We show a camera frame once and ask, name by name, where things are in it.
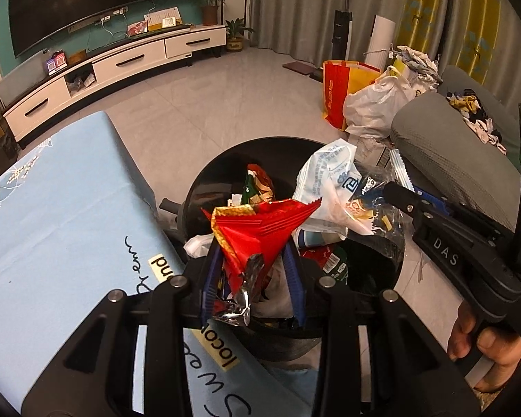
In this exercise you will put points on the brown wooden box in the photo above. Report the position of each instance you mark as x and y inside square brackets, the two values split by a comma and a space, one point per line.
[77, 57]

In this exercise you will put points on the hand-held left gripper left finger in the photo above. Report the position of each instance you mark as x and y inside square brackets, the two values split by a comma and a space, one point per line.
[210, 278]

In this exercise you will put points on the grey sofa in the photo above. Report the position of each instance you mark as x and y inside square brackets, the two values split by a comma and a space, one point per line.
[438, 147]

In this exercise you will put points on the red and yellow shopping bag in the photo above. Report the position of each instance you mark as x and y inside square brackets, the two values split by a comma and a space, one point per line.
[336, 91]

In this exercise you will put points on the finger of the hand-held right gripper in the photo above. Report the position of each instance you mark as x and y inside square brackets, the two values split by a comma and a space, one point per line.
[408, 202]
[434, 200]

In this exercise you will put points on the red and blue cards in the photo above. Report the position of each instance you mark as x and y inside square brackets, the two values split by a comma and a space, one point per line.
[56, 61]

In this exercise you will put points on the clothes heap on sofa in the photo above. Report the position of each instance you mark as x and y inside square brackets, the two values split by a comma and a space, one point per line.
[477, 117]

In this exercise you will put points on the yellow patterned curtain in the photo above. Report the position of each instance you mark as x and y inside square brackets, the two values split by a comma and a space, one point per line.
[460, 17]

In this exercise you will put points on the small potted plant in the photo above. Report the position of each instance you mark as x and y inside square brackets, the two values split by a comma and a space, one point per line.
[236, 37]

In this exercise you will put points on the large black television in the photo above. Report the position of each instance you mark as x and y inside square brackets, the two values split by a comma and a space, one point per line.
[100, 0]

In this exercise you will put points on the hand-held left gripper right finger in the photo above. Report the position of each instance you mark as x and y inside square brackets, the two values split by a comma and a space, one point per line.
[293, 278]

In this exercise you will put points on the red and green wrapper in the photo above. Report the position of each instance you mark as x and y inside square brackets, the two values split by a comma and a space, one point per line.
[256, 182]

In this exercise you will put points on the pile of crumpled cloths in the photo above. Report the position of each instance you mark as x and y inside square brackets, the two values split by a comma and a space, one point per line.
[417, 63]

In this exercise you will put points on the white television cabinet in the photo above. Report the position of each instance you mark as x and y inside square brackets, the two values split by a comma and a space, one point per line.
[126, 61]

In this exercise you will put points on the yellow desk calendar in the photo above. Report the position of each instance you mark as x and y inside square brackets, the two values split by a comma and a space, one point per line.
[163, 18]

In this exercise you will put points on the white rolled sheet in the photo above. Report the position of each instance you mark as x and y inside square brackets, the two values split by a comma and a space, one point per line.
[382, 39]

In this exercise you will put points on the red picture card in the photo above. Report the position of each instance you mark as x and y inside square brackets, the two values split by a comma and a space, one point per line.
[137, 29]

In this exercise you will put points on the tall potted plant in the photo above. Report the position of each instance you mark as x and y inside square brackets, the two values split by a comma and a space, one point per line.
[210, 4]

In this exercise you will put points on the white blue-print plastic packet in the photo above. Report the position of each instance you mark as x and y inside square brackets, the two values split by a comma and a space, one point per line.
[325, 173]

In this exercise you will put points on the grey curtain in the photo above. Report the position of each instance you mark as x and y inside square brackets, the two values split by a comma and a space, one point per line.
[295, 4]

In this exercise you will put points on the upright vacuum cleaner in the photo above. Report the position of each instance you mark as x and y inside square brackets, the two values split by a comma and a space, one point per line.
[343, 30]

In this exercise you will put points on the person's right hand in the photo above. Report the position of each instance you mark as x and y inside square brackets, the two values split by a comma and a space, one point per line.
[503, 352]

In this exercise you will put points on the red snack wrapper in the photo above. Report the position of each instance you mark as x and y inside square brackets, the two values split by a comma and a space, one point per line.
[260, 230]

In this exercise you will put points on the white plastic bag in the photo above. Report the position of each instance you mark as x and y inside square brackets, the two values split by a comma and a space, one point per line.
[377, 104]

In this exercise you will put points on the blue floral tablecloth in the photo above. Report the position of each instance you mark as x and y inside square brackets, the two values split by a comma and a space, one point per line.
[69, 208]

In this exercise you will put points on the frosted glass tank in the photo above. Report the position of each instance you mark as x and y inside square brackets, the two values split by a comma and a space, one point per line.
[21, 87]

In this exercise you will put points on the black round trash can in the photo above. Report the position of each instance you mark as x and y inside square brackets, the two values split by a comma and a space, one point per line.
[225, 169]

